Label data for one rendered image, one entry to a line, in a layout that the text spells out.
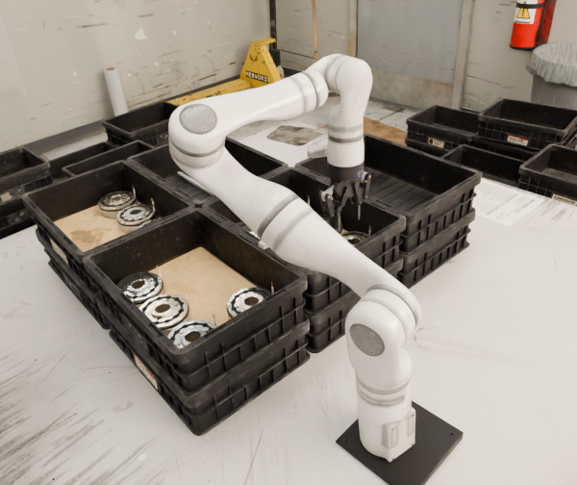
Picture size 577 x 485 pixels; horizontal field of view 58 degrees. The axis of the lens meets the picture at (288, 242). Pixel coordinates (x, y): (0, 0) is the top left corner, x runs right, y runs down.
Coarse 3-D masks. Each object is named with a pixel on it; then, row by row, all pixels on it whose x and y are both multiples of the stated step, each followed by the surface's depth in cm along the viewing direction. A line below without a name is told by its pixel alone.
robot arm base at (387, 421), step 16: (368, 400) 85; (384, 400) 83; (400, 400) 84; (368, 416) 87; (384, 416) 86; (400, 416) 86; (368, 432) 90; (384, 432) 88; (400, 432) 89; (368, 448) 93; (384, 448) 91; (400, 448) 91
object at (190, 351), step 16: (160, 224) 120; (224, 224) 118; (128, 240) 115; (240, 240) 113; (96, 256) 112; (272, 256) 107; (96, 272) 106; (112, 288) 101; (288, 288) 98; (304, 288) 100; (128, 304) 97; (256, 304) 95; (272, 304) 96; (144, 320) 93; (240, 320) 92; (256, 320) 95; (160, 336) 89; (208, 336) 89; (224, 336) 91; (176, 352) 86; (192, 352) 87
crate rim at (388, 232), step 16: (272, 176) 137; (304, 176) 137; (208, 208) 125; (384, 208) 120; (400, 224) 115; (256, 240) 112; (368, 240) 110; (384, 240) 113; (304, 272) 102; (320, 272) 102
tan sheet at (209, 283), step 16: (192, 256) 126; (208, 256) 126; (160, 272) 122; (176, 272) 121; (192, 272) 121; (208, 272) 120; (224, 272) 120; (176, 288) 116; (192, 288) 116; (208, 288) 116; (224, 288) 115; (240, 288) 115; (192, 304) 111; (208, 304) 111; (224, 304) 111; (208, 320) 107; (224, 320) 106
